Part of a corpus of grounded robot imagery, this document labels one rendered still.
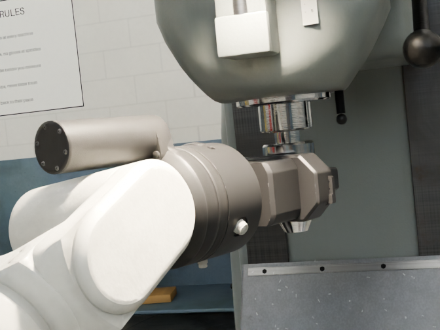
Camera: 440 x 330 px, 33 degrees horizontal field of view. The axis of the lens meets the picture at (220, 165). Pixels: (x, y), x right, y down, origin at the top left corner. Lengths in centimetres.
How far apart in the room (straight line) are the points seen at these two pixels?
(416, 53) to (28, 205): 30
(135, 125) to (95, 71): 489
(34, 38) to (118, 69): 70
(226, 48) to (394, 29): 26
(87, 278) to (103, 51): 499
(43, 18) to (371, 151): 472
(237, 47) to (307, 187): 13
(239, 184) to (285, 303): 53
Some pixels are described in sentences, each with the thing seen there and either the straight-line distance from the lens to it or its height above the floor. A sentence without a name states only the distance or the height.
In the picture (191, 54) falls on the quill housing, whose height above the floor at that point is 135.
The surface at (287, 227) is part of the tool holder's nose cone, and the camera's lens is 67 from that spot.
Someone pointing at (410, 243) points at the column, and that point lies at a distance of 105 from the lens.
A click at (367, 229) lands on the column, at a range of 105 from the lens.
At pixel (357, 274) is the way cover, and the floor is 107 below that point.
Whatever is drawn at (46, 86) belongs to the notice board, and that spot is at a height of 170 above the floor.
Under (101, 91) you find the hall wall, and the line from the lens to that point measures 538.
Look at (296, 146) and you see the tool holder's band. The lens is 65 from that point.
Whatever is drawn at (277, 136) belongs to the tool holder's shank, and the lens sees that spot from 67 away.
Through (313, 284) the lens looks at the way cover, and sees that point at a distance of 106.
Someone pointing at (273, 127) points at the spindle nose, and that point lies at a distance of 65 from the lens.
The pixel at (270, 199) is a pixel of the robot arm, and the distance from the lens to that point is 58.
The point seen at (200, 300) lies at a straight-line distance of 468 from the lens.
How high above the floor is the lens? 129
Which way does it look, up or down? 3 degrees down
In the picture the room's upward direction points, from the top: 6 degrees counter-clockwise
